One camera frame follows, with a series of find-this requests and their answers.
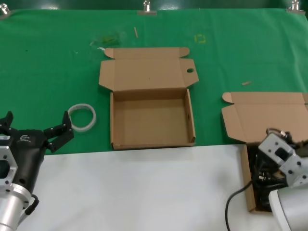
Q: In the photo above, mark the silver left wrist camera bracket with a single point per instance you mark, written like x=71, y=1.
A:
x=4, y=149

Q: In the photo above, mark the open brown cardboard box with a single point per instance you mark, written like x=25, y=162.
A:
x=264, y=115

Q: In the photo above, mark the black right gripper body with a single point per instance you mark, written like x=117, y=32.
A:
x=302, y=148

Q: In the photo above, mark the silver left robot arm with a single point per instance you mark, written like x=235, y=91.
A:
x=9, y=209

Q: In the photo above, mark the green tablecloth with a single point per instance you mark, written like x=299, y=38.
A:
x=48, y=72

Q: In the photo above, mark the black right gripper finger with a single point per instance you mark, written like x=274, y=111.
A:
x=289, y=137
x=280, y=133

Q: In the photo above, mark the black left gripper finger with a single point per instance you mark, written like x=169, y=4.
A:
x=7, y=122
x=60, y=134

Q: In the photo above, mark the cardboard box with holed flap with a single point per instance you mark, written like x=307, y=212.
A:
x=149, y=120

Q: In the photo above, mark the clear plastic wrapper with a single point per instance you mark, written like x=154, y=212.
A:
x=109, y=38

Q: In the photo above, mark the thin wooden stick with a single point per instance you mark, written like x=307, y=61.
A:
x=136, y=32

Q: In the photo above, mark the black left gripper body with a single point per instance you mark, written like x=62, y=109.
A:
x=29, y=154

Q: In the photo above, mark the small wood chip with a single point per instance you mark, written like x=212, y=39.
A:
x=246, y=83

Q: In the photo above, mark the white tape roll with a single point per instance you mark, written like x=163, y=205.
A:
x=81, y=105

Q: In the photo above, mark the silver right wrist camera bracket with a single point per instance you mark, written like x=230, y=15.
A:
x=286, y=156

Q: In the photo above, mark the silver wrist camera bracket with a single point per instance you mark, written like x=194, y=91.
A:
x=4, y=149
x=286, y=156

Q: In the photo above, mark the silver binder clip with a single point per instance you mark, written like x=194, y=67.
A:
x=3, y=10
x=146, y=12
x=295, y=9

